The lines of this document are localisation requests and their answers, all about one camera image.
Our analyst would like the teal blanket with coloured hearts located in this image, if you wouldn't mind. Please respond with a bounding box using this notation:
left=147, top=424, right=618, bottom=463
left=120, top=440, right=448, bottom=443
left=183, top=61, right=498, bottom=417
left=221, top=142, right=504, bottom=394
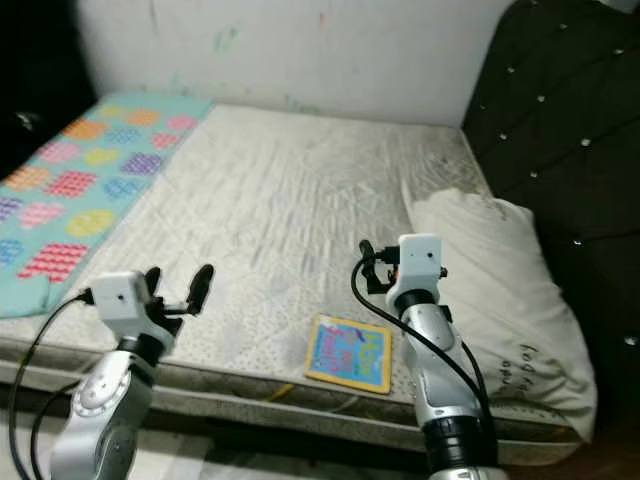
left=0, top=93, right=215, bottom=321

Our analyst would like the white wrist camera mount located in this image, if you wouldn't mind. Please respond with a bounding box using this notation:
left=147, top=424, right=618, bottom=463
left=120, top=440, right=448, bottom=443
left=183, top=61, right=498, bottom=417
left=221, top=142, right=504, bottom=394
left=88, top=271, right=153, bottom=327
left=393, top=234, right=447, bottom=301

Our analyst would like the white pillow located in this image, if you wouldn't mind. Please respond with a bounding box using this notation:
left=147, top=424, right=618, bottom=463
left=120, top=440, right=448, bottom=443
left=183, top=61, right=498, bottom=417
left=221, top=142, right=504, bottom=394
left=408, top=190, right=599, bottom=442

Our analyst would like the yellow-edged children's board book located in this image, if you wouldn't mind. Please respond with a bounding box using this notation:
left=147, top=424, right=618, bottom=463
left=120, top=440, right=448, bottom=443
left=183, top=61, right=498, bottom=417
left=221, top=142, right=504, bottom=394
left=303, top=313, right=393, bottom=395

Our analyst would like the short black left arm cable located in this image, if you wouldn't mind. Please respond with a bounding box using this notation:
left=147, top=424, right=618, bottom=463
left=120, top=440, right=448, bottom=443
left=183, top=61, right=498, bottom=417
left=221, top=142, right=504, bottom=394
left=29, top=380, right=83, bottom=480

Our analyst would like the grey quilted mattress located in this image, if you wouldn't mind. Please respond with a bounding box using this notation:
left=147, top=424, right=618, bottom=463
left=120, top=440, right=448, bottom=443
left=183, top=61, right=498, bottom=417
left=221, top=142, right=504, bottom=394
left=0, top=105, right=589, bottom=467

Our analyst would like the long black left arm cable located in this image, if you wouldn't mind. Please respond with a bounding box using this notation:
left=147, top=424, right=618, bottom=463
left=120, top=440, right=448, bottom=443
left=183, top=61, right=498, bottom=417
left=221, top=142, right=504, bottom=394
left=7, top=290, right=93, bottom=480

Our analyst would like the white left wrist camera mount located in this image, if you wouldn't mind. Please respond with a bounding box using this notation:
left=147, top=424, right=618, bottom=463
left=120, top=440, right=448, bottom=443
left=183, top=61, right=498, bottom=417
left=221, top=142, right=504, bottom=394
left=88, top=271, right=153, bottom=327

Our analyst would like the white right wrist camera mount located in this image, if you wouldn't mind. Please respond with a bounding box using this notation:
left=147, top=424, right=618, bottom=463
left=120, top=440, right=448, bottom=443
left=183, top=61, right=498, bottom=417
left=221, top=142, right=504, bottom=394
left=393, top=234, right=447, bottom=301

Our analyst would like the black tufted headboard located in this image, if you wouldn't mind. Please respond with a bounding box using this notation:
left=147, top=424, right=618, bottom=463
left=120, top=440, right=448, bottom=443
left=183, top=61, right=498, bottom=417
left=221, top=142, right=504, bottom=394
left=460, top=0, right=640, bottom=446

